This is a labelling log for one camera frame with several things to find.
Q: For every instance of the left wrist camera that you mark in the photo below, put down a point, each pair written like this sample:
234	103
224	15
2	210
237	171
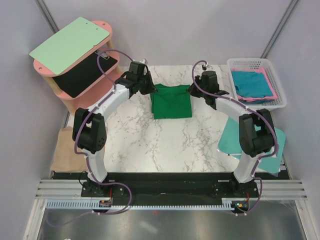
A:
139	68

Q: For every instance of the light green board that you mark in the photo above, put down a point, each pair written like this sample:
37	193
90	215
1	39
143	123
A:
66	48

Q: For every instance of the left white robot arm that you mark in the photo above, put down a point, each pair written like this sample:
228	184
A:
89	126

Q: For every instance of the green t shirt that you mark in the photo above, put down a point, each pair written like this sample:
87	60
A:
171	102

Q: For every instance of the pink t shirt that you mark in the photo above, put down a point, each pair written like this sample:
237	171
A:
257	100

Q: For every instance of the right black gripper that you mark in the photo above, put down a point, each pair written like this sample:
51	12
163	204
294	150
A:
192	90

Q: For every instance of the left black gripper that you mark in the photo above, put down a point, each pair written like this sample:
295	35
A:
151	88

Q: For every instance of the black clipboard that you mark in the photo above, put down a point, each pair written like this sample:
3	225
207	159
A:
84	75

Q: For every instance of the teal cutting board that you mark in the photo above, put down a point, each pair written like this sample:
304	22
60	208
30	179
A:
230	145

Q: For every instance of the beige folded t shirt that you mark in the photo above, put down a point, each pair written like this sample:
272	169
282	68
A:
65	159

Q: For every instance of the blue t shirt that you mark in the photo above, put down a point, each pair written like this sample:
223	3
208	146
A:
250	84

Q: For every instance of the white slotted cable duct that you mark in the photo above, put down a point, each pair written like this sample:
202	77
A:
77	204

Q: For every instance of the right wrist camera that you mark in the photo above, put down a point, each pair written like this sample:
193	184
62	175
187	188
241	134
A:
209	82

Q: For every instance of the aluminium rail frame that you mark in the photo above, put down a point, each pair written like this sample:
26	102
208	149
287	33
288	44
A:
263	218

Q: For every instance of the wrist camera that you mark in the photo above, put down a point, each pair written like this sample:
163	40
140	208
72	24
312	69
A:
139	68
209	82

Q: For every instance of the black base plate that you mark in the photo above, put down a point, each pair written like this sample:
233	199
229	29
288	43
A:
189	188

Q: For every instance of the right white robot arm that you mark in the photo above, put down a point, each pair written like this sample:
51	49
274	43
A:
257	136

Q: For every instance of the white plastic basket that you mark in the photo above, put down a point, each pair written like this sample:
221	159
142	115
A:
253	65

